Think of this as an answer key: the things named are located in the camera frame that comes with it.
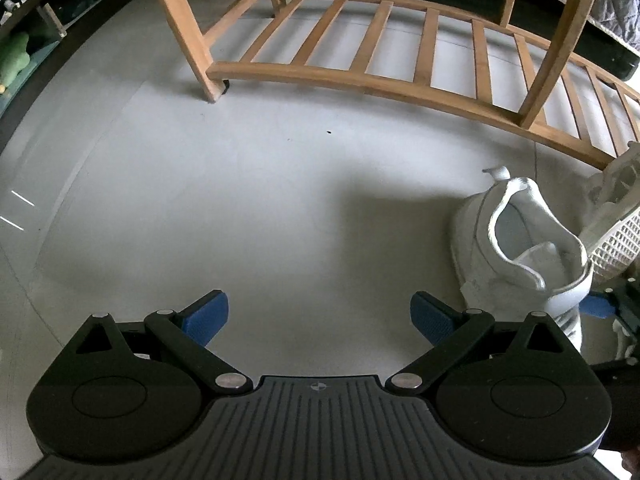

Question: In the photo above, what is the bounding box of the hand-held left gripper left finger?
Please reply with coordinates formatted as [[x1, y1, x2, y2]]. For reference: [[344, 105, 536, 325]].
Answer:
[[75, 290, 251, 396]]

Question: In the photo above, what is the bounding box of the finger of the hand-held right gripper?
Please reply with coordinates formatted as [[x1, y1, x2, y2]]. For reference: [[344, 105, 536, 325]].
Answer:
[[581, 280, 640, 333]]

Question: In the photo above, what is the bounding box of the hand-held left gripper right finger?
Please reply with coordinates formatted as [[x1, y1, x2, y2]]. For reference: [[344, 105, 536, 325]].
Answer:
[[387, 291, 566, 396]]

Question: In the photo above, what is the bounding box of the white sneaker mint lining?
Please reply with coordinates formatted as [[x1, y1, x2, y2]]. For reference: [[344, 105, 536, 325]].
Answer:
[[580, 142, 640, 281]]

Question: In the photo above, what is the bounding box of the plain white sneaker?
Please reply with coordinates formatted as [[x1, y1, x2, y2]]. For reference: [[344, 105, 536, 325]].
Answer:
[[449, 164, 596, 353]]

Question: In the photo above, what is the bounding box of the wooden shoe rack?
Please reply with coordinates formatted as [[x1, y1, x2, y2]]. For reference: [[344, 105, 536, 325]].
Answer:
[[141, 0, 640, 171]]

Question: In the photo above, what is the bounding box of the grey quilted star blanket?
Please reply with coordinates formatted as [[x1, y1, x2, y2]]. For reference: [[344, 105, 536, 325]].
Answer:
[[500, 0, 640, 53]]

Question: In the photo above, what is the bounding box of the dark TV cabinet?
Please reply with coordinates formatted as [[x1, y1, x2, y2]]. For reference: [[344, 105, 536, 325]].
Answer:
[[0, 0, 147, 158]]

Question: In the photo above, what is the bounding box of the green star plush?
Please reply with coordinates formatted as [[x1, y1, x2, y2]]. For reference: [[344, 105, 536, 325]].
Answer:
[[0, 31, 32, 88]]

